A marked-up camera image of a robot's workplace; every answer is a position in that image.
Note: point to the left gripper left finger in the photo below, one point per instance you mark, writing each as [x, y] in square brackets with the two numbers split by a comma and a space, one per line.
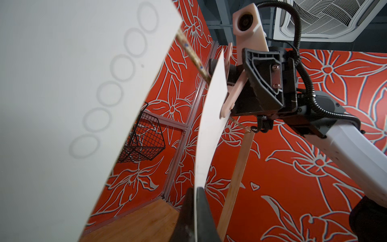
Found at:
[184, 230]

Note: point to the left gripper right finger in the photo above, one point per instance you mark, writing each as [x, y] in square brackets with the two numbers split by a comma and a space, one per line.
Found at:
[206, 229]

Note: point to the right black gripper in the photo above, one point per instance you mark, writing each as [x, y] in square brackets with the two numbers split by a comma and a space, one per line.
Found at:
[270, 89]

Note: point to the pink clothespin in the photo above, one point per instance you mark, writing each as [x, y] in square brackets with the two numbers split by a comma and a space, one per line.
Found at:
[234, 90]

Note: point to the white postcard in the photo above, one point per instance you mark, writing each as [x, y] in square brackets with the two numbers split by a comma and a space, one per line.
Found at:
[74, 76]
[211, 127]

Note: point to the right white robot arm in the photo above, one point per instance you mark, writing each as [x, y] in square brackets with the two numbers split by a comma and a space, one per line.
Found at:
[306, 189]

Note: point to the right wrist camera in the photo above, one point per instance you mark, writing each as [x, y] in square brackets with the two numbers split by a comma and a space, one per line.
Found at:
[248, 29]

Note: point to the right wooden post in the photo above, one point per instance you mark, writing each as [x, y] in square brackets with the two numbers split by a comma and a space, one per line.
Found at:
[235, 184]

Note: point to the black wire basket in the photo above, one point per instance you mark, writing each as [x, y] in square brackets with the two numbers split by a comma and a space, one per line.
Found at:
[145, 140]

